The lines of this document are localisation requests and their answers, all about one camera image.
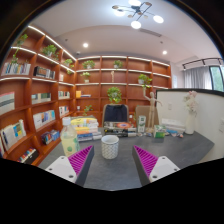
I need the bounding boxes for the black branched ceiling lamp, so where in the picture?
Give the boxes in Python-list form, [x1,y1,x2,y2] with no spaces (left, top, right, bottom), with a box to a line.
[111,0,165,30]

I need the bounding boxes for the dark office chair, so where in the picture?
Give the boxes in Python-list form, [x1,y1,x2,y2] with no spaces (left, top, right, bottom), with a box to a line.
[101,103,130,126]

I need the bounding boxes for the orange wooden shelf unit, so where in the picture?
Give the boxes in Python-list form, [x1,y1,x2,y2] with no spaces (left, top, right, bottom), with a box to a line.
[0,24,173,166]

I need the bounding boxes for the green and white box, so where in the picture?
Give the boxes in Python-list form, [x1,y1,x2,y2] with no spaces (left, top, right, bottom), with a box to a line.
[153,124,167,139]

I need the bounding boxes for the white vase with flowers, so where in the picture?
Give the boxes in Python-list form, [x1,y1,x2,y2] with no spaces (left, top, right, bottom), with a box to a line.
[183,90,200,136]

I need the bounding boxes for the black track light rail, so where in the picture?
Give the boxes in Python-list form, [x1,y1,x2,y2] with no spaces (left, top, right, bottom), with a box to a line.
[181,57,224,70]

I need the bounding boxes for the colourful stack of books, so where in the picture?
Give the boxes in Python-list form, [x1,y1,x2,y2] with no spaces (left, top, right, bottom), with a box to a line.
[70,115,103,143]

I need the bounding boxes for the clear bottle with yellow drink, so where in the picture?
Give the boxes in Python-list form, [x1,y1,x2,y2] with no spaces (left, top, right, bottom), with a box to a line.
[60,116,81,158]

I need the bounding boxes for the wooden artist mannequin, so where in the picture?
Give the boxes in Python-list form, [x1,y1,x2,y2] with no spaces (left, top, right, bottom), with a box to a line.
[143,87,163,133]

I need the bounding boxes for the dark stack of books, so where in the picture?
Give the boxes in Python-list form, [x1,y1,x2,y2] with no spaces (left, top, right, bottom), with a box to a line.
[103,121,138,138]

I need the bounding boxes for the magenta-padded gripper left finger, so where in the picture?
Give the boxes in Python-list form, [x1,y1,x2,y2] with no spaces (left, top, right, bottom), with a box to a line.
[44,145,95,187]

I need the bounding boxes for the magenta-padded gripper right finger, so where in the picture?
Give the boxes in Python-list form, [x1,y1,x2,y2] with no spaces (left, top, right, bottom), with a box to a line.
[131,145,181,187]

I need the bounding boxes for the window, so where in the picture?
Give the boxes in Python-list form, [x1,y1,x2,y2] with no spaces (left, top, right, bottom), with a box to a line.
[209,65,224,93]

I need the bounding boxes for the ceiling air vent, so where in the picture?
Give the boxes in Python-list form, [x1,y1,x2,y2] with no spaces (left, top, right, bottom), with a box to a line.
[139,28,163,38]

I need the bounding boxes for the green and white carton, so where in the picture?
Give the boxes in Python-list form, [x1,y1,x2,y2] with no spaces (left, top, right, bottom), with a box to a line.
[137,115,147,134]

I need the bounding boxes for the grey curtain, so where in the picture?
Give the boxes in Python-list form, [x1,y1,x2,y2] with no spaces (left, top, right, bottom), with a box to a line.
[183,65,213,90]

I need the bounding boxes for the white cup with triangle pattern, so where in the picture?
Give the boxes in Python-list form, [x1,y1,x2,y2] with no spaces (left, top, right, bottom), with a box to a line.
[100,134,120,160]

